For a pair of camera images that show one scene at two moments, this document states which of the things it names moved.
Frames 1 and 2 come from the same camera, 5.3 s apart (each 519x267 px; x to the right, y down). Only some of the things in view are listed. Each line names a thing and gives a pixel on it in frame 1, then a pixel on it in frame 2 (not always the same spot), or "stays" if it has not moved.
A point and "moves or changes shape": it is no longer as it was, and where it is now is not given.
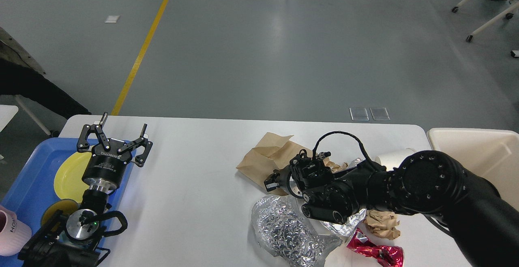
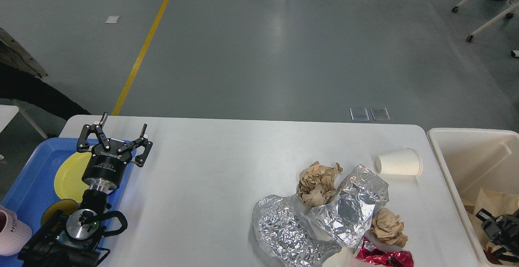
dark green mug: (54, 217) stays
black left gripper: (103, 170) stays
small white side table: (7, 112) stays
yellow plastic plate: (68, 182) stays
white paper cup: (391, 158) stays
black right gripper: (306, 172) -> (503, 229)
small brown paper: (382, 223) moves or changes shape
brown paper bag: (274, 152) moves or changes shape
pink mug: (13, 233) stays
